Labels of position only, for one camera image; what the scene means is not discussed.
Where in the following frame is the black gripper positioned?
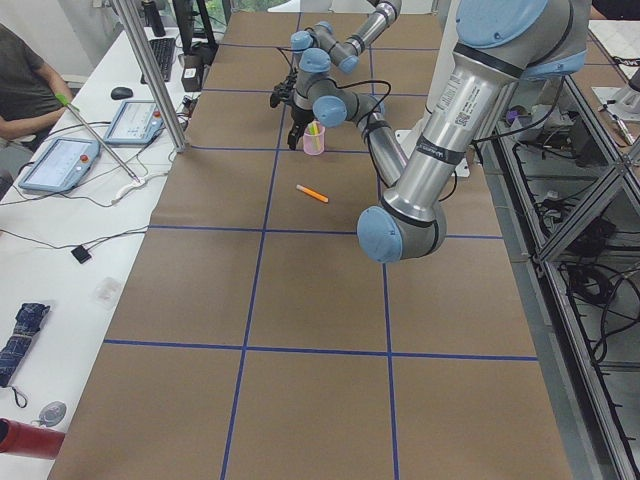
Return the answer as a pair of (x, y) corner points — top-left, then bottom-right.
(287, 97), (314, 150)

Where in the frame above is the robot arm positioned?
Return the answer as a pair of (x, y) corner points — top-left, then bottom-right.
(288, 0), (591, 263)
(290, 0), (402, 74)

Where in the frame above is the pink mesh pen holder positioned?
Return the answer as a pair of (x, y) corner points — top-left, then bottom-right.
(303, 122), (325, 156)

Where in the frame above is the orange highlighter pen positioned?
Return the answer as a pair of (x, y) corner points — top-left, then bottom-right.
(296, 184), (329, 204)

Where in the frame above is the black monitor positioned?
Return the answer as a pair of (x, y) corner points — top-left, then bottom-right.
(171, 0), (218, 62)

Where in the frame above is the black keyboard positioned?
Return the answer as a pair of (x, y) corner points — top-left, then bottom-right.
(148, 37), (176, 83)

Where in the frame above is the far teach pendant tablet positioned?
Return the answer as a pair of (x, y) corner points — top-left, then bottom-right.
(104, 100), (164, 147)

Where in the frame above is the teach pendant tablet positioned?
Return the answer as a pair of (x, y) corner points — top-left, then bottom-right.
(18, 137), (101, 193)
(104, 100), (164, 147)

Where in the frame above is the black computer mouse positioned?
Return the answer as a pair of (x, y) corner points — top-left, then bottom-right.
(110, 86), (134, 100)

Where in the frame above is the black bottle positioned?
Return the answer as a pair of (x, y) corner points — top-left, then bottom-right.
(141, 0), (166, 37)

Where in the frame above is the near teach pendant tablet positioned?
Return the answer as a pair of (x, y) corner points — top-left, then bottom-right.
(18, 137), (101, 193)

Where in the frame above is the metal rod with green tip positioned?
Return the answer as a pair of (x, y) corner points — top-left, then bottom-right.
(55, 93), (142, 184)

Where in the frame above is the small black sensor box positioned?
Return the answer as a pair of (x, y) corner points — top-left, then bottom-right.
(71, 245), (92, 264)

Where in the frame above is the seated person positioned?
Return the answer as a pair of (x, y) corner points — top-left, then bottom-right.
(1, 25), (74, 152)

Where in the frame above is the folded blue umbrella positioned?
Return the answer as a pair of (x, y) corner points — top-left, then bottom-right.
(1, 302), (51, 388)

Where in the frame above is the red bottle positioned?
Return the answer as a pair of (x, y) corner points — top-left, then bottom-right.
(0, 418), (66, 460)

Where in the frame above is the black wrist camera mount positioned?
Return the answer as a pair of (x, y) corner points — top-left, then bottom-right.
(269, 72), (297, 108)

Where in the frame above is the aluminium frame post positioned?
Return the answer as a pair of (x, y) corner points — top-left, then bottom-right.
(112, 0), (186, 153)

